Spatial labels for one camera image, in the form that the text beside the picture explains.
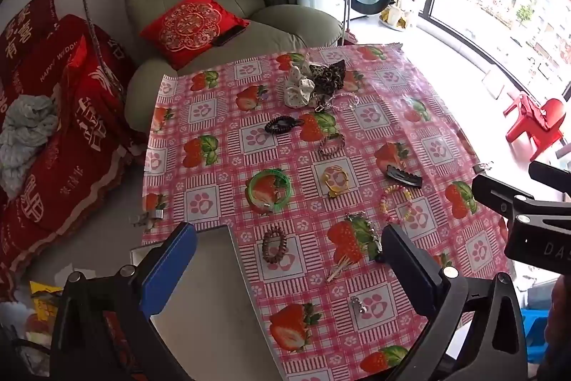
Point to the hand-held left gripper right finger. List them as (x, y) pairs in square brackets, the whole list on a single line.
[(408, 271)]

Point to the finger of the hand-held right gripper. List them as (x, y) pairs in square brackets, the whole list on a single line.
[(493, 190), (551, 173)]

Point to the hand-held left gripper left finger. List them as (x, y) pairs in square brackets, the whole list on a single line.
[(171, 269)]

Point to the grey jewelry box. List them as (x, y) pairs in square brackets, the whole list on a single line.
[(214, 296)]

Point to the small silver clip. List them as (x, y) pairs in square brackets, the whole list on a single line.
[(356, 304)]

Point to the green bangle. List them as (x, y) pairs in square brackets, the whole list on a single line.
[(250, 189)]

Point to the person's right forearm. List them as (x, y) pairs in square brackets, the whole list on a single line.
[(563, 318)]

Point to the metal binder clip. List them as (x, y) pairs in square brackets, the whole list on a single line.
[(149, 218), (484, 166)]

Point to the red plastic chair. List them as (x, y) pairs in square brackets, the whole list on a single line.
[(548, 117)]

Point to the black long hair clip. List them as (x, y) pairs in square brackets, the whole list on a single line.
[(403, 176)]

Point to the blue plastic bin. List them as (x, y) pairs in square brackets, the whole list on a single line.
[(537, 332)]

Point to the yellow snack packet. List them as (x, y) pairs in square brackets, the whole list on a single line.
[(44, 296)]

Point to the pink strawberry print tablecloth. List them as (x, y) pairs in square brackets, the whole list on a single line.
[(285, 160)]

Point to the red printed sofa cover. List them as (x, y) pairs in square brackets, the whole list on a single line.
[(89, 131)]

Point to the small metal hair clip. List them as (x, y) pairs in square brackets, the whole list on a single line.
[(320, 108)]

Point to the leopard print scrunchie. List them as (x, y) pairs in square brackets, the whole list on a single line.
[(330, 75)]

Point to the grey knitted cloth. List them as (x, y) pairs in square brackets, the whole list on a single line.
[(24, 131)]

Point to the small cluttered stand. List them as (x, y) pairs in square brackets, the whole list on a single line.
[(397, 10)]

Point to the cream dotted scrunchie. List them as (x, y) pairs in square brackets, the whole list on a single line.
[(298, 72), (296, 93)]

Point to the red embroidered cushion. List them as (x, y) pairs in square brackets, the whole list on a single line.
[(192, 24)]

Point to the red printed pillow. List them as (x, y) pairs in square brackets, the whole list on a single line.
[(26, 17)]

